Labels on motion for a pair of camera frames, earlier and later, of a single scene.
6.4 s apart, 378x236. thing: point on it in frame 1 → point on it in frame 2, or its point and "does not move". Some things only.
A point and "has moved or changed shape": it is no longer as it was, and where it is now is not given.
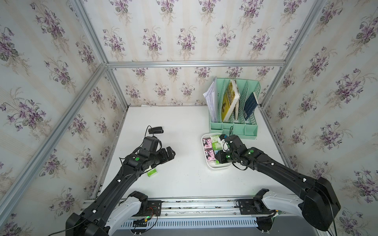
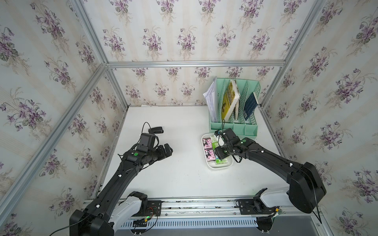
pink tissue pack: x=210 y=155 does not move
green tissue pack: x=216 y=146 does not move
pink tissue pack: x=207 y=143 does not move
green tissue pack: x=149 y=173 has moved or changed shape
